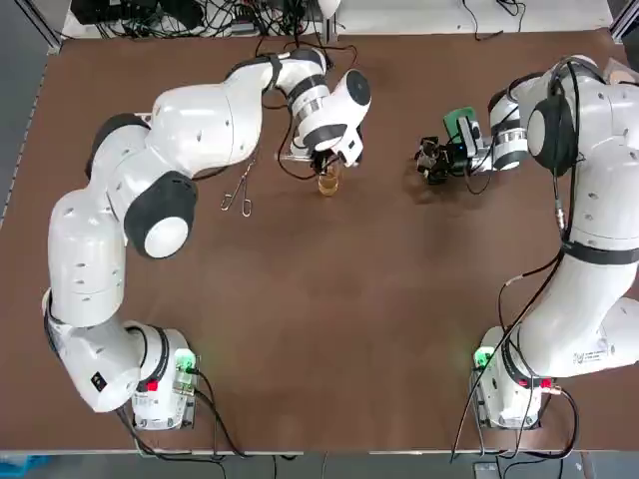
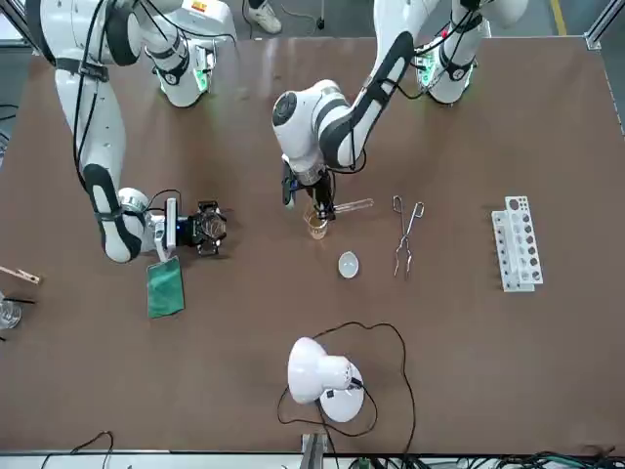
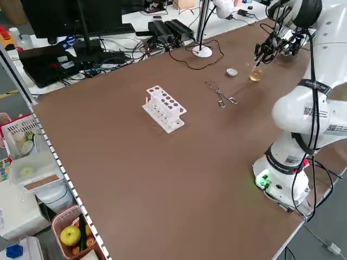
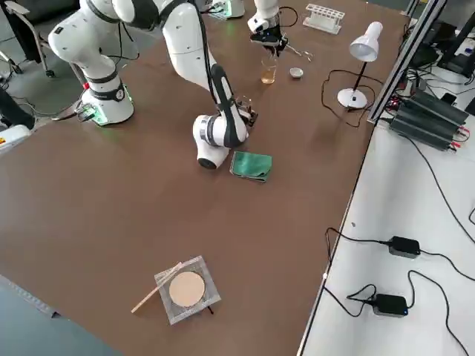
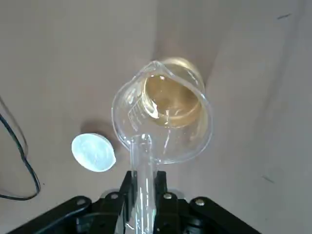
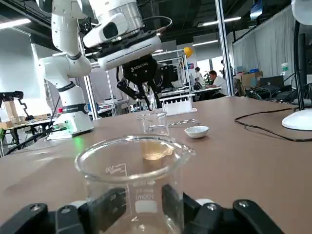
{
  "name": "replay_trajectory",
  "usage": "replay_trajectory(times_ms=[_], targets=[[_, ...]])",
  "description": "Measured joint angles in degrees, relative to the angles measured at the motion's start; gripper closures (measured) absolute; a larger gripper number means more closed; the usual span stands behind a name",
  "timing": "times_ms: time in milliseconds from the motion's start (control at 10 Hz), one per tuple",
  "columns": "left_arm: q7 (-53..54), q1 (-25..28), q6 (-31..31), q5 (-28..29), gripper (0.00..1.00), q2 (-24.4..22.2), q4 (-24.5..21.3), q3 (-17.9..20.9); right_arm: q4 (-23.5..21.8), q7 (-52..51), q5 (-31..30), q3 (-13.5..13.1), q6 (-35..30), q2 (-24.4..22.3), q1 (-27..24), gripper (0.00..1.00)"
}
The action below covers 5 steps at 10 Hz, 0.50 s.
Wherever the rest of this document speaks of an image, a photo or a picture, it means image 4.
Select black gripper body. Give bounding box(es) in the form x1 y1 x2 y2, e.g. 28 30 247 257
239 105 260 129
249 28 286 48

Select metal crucible tongs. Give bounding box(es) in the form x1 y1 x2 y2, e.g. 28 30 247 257
284 42 315 62

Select glass beaker with yellow liquid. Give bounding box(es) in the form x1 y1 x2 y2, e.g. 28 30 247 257
260 56 279 85

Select white test tube rack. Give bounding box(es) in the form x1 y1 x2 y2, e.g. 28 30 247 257
302 3 347 36

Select green folded cloth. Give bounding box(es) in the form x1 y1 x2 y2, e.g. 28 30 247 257
229 150 274 184

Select white desk lamp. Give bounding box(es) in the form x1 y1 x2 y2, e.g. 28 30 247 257
336 21 384 110

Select black power supply unit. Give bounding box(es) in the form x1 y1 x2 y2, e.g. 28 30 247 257
388 88 471 152

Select black power adapter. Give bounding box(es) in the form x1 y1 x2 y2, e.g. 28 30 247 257
371 293 410 318
388 235 422 259

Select thin wooden stick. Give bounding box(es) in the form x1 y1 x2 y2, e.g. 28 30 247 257
130 262 186 314

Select black office chair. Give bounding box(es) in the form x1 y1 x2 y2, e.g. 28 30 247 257
0 0 57 79

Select white machine housing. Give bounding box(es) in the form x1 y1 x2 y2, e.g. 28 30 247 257
0 124 37 156

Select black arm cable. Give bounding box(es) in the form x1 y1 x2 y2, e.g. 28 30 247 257
192 7 223 101

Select black lamp cable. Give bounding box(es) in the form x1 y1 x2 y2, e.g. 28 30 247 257
321 69 378 129

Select aluminium frame post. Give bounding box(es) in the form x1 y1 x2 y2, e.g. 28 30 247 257
366 0 448 124

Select black adapter cable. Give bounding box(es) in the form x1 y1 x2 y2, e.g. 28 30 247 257
325 226 475 280
347 269 475 356

